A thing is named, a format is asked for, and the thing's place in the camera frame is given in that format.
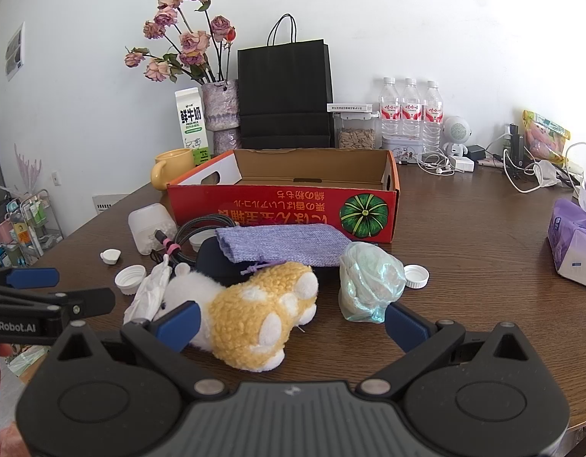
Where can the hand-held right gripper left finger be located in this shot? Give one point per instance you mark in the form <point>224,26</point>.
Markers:
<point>181,324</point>

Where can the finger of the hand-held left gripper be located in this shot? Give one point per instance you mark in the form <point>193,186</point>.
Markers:
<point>34,277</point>
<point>83,302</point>

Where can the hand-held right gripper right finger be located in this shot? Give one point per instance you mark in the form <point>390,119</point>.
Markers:
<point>407,327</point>

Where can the white tissue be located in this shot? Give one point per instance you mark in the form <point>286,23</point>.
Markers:
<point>148,290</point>

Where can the white bottle cap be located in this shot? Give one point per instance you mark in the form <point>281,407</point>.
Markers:
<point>196,243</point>
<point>130,280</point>
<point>416,277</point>

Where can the small white lid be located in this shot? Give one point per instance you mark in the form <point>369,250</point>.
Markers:
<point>110,257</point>

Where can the green plastic bag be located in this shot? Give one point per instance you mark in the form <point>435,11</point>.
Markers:
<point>369,281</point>

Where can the yellow white plush toy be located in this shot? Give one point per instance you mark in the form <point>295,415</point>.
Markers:
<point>255,314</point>

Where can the translucent white plastic box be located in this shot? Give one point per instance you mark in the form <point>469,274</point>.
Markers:
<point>148,226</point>

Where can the purple cloth pouch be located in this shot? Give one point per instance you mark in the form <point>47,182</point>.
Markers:
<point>283,243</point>

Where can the red cardboard box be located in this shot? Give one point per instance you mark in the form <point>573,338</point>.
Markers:
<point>283,209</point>

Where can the pale green packet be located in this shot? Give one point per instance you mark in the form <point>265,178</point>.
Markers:
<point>29,361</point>

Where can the pink dried plant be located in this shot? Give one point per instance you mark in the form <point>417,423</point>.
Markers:
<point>27,169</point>

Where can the yellow ceramic mug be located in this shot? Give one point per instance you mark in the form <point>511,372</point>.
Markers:
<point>171,166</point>

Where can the white earphones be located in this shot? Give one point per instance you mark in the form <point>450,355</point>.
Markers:
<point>435,164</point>

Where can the white charger block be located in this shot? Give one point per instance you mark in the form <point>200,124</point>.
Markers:
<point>464,164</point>

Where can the decorated metal tin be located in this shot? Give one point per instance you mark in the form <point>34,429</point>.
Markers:
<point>402,150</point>

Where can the purple tissue pack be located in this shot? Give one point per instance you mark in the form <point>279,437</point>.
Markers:
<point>571,243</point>

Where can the black power adapter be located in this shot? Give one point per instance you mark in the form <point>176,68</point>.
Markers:
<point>476,152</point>

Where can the clear seed container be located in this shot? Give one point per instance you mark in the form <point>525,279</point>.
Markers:
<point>356,135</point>

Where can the white green milk carton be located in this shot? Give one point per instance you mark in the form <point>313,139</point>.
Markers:
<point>192,123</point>

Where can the white round robot speaker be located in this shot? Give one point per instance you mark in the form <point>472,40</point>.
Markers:
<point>456,131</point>

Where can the white face mask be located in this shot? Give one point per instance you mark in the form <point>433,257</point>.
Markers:
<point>546,174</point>

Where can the clear water bottle red label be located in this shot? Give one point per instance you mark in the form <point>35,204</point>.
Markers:
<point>410,109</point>
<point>432,114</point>
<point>389,109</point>

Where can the purple mottled vase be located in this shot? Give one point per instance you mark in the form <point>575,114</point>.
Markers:
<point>220,104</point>

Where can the flat white box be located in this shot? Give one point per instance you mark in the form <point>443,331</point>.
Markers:
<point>350,108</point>

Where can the yellow snack bag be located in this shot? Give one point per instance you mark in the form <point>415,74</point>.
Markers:
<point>545,135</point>

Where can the black paper bag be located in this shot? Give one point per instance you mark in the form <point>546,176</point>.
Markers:
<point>283,95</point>

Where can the dried pink roses bouquet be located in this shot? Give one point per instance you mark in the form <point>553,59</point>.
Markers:
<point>194,43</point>

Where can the white wall socket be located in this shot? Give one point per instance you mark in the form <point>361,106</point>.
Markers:
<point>56,178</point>

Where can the wall notice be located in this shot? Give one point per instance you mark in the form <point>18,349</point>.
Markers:
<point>14,52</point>

